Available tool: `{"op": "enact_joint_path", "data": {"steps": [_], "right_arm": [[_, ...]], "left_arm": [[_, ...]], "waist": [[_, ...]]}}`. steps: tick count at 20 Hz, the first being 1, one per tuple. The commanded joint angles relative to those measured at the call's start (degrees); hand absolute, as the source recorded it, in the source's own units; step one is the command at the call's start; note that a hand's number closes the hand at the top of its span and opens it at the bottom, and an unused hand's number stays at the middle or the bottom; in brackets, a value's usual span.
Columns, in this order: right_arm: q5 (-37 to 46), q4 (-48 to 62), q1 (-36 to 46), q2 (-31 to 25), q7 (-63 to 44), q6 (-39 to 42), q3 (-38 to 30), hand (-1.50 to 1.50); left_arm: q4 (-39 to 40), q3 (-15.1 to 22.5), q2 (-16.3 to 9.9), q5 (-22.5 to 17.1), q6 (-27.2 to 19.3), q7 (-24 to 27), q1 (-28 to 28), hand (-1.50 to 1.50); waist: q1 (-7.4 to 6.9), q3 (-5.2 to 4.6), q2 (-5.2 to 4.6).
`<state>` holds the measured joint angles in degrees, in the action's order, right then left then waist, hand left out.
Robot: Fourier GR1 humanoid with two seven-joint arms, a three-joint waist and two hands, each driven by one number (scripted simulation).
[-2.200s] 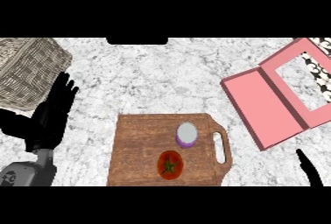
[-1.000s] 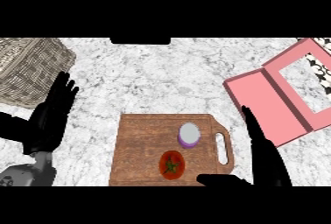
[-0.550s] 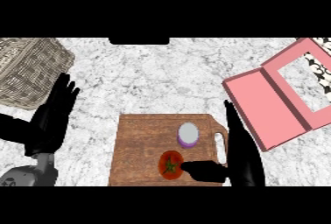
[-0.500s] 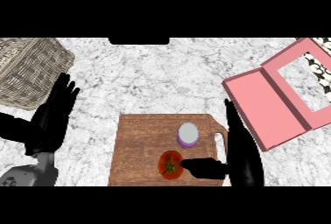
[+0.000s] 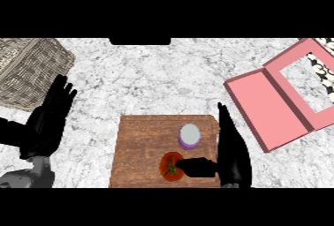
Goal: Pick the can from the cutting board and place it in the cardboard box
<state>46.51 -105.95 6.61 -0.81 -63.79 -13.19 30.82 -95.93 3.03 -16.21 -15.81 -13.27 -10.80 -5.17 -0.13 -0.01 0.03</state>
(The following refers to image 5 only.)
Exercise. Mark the brown wooden cutting board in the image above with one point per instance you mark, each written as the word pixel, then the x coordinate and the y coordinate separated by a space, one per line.
pixel 144 150

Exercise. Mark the red tomato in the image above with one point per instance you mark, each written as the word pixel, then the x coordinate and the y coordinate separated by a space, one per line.
pixel 169 167

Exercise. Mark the woven wicker basket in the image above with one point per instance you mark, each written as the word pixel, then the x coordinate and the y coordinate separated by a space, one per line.
pixel 28 70

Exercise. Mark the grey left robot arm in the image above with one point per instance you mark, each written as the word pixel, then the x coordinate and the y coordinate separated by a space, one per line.
pixel 30 175

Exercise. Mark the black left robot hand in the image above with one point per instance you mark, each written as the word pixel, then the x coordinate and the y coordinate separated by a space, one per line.
pixel 46 123

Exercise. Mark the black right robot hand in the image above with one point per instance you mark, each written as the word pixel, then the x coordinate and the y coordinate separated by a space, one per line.
pixel 232 153

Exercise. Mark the pink cardboard box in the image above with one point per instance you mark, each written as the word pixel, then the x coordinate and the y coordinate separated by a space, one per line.
pixel 283 100

